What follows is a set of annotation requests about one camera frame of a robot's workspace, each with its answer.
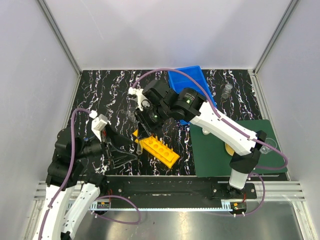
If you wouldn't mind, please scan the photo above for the yellow test tube rack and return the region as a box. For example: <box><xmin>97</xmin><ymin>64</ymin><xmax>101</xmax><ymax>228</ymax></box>
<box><xmin>132</xmin><ymin>130</ymin><xmax>180</xmax><ymax>169</ymax></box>

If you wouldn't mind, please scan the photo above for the aluminium frame rail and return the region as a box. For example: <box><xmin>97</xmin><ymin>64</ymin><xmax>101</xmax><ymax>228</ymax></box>
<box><xmin>35</xmin><ymin>0</ymin><xmax>82</xmax><ymax>76</ymax></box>

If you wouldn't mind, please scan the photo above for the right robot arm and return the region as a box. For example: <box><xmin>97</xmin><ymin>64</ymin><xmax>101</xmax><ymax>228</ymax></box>
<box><xmin>128</xmin><ymin>80</ymin><xmax>266</xmax><ymax>199</ymax></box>

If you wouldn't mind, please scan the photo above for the small clear vial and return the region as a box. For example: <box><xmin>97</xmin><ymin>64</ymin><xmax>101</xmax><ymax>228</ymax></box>
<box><xmin>221</xmin><ymin>83</ymin><xmax>233</xmax><ymax>99</ymax></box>

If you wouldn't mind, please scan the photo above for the blue plastic compartment bin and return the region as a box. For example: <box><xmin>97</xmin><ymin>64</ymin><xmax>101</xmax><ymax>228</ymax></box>
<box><xmin>168</xmin><ymin>65</ymin><xmax>220</xmax><ymax>130</ymax></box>

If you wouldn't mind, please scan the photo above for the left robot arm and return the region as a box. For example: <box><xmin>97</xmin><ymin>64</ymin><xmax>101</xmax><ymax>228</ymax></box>
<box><xmin>33</xmin><ymin>124</ymin><xmax>136</xmax><ymax>240</ymax></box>

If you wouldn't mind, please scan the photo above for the white round cap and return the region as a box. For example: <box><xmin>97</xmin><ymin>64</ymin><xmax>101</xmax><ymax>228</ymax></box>
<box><xmin>202</xmin><ymin>128</ymin><xmax>211</xmax><ymax>135</ymax></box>

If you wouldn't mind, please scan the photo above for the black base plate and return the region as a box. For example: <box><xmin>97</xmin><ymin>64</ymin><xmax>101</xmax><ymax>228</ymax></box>
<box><xmin>105</xmin><ymin>175</ymin><xmax>257</xmax><ymax>200</ymax></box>

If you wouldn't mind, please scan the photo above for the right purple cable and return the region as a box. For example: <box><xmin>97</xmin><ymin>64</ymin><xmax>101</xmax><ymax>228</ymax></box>
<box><xmin>131</xmin><ymin>68</ymin><xmax>289</xmax><ymax>217</ymax></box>

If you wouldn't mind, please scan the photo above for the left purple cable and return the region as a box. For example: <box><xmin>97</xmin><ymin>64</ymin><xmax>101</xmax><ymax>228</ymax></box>
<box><xmin>37</xmin><ymin>108</ymin><xmax>142</xmax><ymax>240</ymax></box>

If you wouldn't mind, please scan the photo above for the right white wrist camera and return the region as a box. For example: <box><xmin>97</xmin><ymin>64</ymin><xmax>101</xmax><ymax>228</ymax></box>
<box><xmin>127</xmin><ymin>87</ymin><xmax>151</xmax><ymax>111</ymax></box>

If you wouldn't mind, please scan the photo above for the clear glass beaker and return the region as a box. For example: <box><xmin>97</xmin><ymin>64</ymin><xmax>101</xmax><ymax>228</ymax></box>
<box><xmin>259</xmin><ymin>137</ymin><xmax>278</xmax><ymax>155</ymax></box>

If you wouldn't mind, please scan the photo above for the purple cable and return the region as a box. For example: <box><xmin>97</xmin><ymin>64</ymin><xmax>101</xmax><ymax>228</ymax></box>
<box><xmin>37</xmin><ymin>108</ymin><xmax>142</xmax><ymax>240</ymax></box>
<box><xmin>131</xmin><ymin>68</ymin><xmax>289</xmax><ymax>217</ymax></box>

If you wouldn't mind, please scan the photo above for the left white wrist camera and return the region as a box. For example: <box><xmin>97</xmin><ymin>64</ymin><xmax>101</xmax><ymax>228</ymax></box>
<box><xmin>91</xmin><ymin>114</ymin><xmax>108</xmax><ymax>142</ymax></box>

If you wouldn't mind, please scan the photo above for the green mat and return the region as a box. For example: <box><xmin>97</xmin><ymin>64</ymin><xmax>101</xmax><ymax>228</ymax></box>
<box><xmin>189</xmin><ymin>119</ymin><xmax>276</xmax><ymax>177</ymax></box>

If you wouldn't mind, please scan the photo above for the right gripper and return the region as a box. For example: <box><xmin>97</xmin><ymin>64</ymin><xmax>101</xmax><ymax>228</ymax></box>
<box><xmin>132</xmin><ymin>103</ymin><xmax>171</xmax><ymax>141</ymax></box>

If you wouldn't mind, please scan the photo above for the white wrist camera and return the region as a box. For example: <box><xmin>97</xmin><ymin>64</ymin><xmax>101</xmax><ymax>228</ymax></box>
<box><xmin>127</xmin><ymin>87</ymin><xmax>151</xmax><ymax>111</ymax></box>
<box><xmin>91</xmin><ymin>114</ymin><xmax>108</xmax><ymax>142</ymax></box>

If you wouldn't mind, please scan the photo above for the clear round flask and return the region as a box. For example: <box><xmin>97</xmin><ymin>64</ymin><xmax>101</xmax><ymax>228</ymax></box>
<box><xmin>120</xmin><ymin>108</ymin><xmax>138</xmax><ymax>124</ymax></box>

